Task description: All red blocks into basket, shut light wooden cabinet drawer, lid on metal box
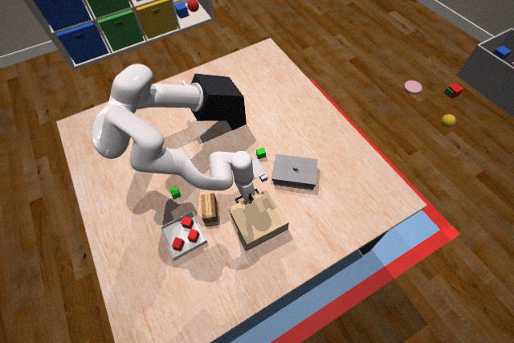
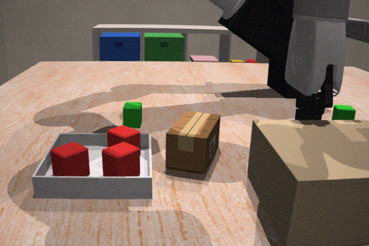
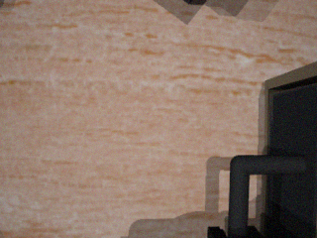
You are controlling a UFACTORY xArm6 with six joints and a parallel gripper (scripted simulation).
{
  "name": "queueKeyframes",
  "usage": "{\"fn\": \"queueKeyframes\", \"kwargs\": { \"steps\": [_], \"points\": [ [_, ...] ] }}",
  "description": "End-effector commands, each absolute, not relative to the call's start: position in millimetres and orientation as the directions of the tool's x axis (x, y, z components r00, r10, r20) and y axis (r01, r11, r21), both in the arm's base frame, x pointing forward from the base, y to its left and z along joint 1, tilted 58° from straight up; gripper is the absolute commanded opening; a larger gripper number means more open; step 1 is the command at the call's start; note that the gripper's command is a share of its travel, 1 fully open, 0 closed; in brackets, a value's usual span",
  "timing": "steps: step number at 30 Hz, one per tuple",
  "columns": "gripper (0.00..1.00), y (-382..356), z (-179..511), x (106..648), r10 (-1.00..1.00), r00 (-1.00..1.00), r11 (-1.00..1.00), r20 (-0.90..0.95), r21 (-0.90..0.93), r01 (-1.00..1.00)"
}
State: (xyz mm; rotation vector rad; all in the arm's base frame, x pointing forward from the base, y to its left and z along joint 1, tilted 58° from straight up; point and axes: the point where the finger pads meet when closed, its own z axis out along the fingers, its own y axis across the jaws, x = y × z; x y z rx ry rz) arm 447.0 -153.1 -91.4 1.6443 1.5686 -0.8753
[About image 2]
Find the red block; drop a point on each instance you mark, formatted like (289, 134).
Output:
(123, 134)
(71, 159)
(122, 159)

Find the brown cardboard box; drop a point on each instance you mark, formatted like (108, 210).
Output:
(192, 142)

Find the green block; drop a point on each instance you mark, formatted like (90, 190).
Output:
(343, 112)
(132, 114)

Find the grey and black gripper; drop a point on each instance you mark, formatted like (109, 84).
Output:
(316, 54)

